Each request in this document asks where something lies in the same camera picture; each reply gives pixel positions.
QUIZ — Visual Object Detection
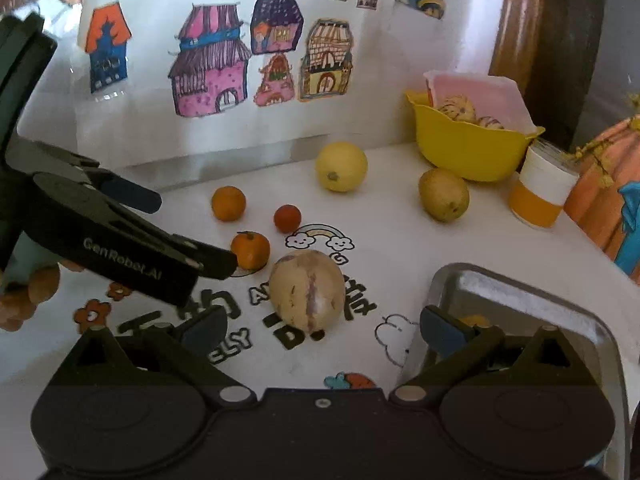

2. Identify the small orange tangerine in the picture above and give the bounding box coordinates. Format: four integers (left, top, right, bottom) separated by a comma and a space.
231, 231, 271, 271
212, 185, 246, 222

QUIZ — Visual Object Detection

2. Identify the small red fruit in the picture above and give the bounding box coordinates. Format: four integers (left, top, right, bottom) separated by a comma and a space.
273, 204, 302, 234

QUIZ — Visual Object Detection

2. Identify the pale striped pepino melon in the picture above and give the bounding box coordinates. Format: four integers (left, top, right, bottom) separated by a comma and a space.
268, 249, 346, 334

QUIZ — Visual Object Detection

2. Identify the person's left hand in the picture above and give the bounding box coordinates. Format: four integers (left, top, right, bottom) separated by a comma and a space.
1, 261, 84, 333

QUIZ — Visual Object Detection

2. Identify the orange striped pepino melon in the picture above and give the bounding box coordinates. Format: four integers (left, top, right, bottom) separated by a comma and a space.
460, 314, 492, 330

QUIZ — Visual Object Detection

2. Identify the metal baking tray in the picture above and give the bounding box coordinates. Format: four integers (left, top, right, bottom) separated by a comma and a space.
390, 263, 631, 479

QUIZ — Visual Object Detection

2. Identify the white printed table cloth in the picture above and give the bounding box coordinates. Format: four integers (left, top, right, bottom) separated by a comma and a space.
0, 142, 640, 480

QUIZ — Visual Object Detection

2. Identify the colourful houses drawing sheet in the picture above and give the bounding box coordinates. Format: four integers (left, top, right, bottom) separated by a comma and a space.
16, 0, 396, 170

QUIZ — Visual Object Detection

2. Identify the brown pear on table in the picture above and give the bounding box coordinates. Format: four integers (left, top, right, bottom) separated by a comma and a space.
418, 168, 470, 223

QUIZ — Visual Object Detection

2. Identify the yellow lemon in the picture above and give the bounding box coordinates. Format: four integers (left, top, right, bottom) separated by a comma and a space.
314, 142, 368, 193

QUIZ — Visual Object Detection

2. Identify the yellow plastic bowl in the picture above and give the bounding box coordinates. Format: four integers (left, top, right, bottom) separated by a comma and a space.
405, 90, 544, 183

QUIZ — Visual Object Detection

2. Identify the white and orange cup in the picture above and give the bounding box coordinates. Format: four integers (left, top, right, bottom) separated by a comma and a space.
508, 139, 579, 229

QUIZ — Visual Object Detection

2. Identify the orange dress lady painting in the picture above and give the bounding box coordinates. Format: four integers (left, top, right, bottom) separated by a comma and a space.
564, 136, 639, 282

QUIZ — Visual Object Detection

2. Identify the striped fruit in bowl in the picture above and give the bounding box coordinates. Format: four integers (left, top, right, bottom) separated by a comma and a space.
438, 94, 476, 124

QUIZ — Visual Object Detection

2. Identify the yellow flower sprig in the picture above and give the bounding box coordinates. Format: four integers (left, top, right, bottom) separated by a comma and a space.
568, 92, 639, 188

